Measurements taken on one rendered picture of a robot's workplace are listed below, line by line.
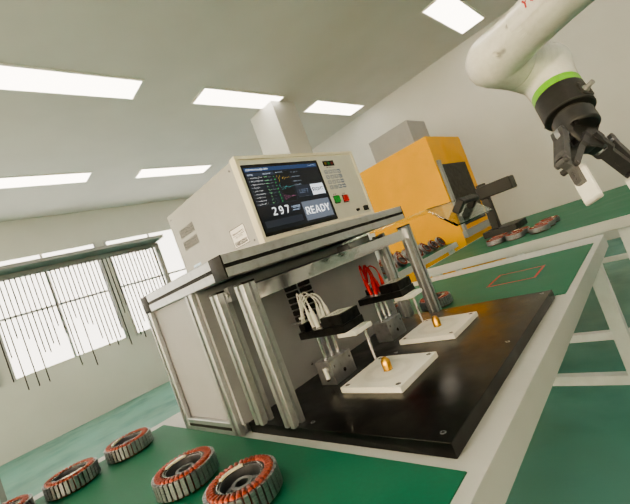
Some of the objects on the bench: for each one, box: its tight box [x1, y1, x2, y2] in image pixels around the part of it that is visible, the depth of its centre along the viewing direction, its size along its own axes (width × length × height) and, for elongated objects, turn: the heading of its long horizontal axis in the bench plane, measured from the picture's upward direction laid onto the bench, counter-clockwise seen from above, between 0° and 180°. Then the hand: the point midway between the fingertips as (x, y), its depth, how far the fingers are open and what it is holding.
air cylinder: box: [372, 313, 406, 343], centre depth 102 cm, size 5×8×6 cm
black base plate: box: [249, 290, 555, 459], centre depth 85 cm, size 47×64×2 cm
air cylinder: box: [315, 348, 357, 385], centre depth 85 cm, size 5×8×6 cm
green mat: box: [393, 243, 594, 317], centre depth 146 cm, size 94×61×1 cm, turn 141°
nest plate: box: [340, 351, 438, 393], centre depth 75 cm, size 15×15×1 cm
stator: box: [202, 454, 283, 504], centre depth 53 cm, size 11×11×4 cm
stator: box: [151, 446, 219, 503], centre depth 65 cm, size 11×11×4 cm
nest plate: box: [399, 311, 478, 345], centre depth 92 cm, size 15×15×1 cm
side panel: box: [146, 293, 251, 437], centre depth 89 cm, size 28×3×32 cm, turn 141°
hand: (621, 198), depth 63 cm, fingers open, 13 cm apart
